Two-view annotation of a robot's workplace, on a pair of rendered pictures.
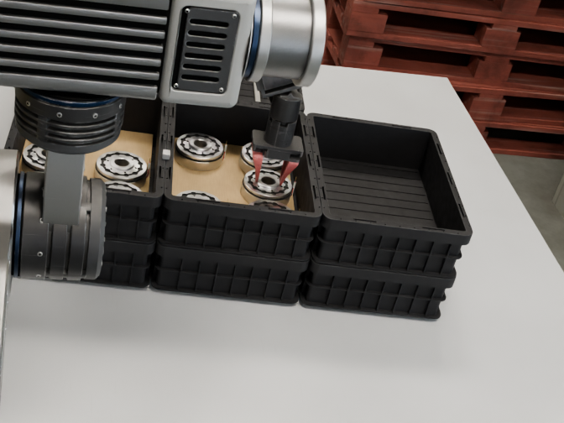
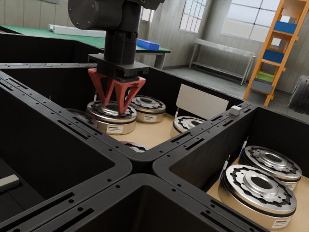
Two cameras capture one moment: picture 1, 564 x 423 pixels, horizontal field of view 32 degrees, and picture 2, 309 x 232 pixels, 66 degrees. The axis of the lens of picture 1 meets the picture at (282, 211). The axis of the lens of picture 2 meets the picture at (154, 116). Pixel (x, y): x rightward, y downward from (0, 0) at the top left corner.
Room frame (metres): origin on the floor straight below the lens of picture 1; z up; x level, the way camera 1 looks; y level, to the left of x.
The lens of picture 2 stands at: (1.99, 0.41, 1.04)
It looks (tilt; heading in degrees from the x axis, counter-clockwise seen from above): 21 degrees down; 222
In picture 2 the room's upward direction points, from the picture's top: 14 degrees clockwise
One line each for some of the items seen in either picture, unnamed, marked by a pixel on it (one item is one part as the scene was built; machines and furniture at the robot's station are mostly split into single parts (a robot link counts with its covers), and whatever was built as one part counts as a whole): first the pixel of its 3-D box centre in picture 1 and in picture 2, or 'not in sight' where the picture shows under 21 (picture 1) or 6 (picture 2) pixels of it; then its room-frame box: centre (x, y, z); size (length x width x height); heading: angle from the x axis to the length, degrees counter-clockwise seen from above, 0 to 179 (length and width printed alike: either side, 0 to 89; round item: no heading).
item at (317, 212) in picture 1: (240, 155); (144, 94); (1.70, 0.11, 0.92); 0.40 x 0.30 x 0.02; 11
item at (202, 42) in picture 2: not in sight; (221, 61); (-4.31, -3.23, 0.44); 1.64 x 0.62 x 0.88; 107
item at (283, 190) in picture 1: (268, 183); (112, 110); (1.71, 0.04, 0.86); 0.10 x 0.10 x 0.01
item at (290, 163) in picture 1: (278, 164); (111, 85); (1.72, 0.03, 0.91); 0.07 x 0.07 x 0.09; 11
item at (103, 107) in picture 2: (268, 181); (112, 108); (1.71, 0.04, 0.86); 0.05 x 0.05 x 0.01
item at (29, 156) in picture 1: (49, 156); not in sight; (1.62, 0.48, 0.86); 0.10 x 0.10 x 0.01
